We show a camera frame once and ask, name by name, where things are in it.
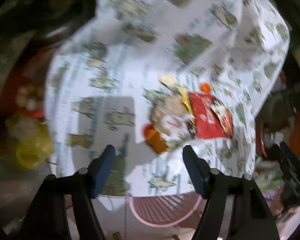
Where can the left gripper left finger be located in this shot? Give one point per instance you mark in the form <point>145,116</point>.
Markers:
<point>100,169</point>

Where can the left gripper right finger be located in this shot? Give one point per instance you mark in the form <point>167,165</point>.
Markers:
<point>198,170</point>

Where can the red snack wrapper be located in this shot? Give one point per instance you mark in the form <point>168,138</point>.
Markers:
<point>213,119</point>

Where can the beige paper wad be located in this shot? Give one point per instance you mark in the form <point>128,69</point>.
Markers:
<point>170,117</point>

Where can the yellow chicken snack packet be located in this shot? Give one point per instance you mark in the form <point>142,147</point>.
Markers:
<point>185,99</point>

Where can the orange bottle cap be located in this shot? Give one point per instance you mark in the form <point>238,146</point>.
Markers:
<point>205,87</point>

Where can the pink perforated plastic basket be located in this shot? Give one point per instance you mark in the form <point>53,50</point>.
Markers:
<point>164,211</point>

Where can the yellow plastic bag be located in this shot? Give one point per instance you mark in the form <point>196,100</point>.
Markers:
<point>32,143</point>

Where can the red bowl of eggs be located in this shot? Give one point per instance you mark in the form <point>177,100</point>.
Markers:
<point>23,91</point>

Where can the white animal print tablecloth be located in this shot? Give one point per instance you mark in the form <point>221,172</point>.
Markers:
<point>103,83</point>

